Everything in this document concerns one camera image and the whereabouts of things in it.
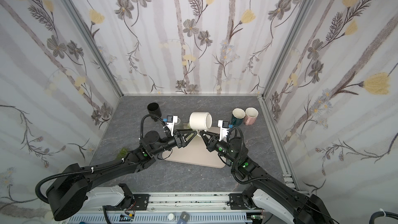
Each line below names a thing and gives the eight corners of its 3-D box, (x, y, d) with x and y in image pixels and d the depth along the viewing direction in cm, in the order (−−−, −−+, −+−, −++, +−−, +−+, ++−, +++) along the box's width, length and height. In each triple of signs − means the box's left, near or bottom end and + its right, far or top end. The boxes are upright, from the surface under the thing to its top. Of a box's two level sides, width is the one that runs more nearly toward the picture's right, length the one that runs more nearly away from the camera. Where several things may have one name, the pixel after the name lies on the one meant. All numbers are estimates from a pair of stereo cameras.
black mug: (148, 114, 111) (144, 106, 104) (157, 108, 115) (154, 100, 108) (155, 121, 107) (152, 113, 100) (164, 115, 111) (162, 107, 104)
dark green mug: (230, 127, 105) (233, 117, 96) (229, 118, 110) (231, 108, 101) (242, 128, 105) (246, 118, 96) (240, 118, 110) (244, 108, 101)
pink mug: (240, 128, 104) (244, 118, 95) (244, 116, 111) (248, 106, 102) (251, 132, 102) (256, 122, 94) (254, 119, 109) (259, 109, 100)
